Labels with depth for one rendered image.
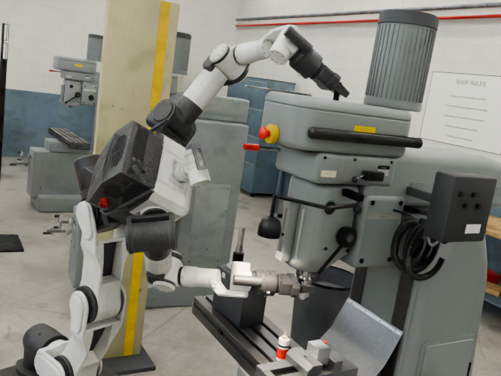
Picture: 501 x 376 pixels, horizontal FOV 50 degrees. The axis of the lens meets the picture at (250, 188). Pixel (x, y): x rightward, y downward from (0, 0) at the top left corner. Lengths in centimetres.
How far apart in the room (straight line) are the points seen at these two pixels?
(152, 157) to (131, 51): 163
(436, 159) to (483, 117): 467
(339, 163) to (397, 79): 37
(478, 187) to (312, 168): 51
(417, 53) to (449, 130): 508
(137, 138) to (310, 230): 62
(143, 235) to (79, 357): 77
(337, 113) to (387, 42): 37
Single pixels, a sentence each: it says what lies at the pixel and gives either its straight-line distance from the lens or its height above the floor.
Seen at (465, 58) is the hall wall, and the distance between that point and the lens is 699.
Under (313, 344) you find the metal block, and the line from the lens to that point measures 190.
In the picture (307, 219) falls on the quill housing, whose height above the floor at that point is 150.
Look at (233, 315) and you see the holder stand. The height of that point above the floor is 97.
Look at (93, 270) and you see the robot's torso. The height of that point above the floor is 116.
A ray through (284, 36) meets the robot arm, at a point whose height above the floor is 206.
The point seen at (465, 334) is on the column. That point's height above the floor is 107.
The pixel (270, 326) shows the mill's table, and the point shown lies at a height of 94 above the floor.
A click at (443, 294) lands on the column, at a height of 125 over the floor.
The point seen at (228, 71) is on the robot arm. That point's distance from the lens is 190.
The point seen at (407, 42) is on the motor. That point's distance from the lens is 191.
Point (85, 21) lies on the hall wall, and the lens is 1070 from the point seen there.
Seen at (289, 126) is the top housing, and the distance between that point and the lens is 164.
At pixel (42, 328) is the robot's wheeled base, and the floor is 76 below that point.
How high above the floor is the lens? 191
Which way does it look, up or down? 11 degrees down
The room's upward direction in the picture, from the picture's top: 8 degrees clockwise
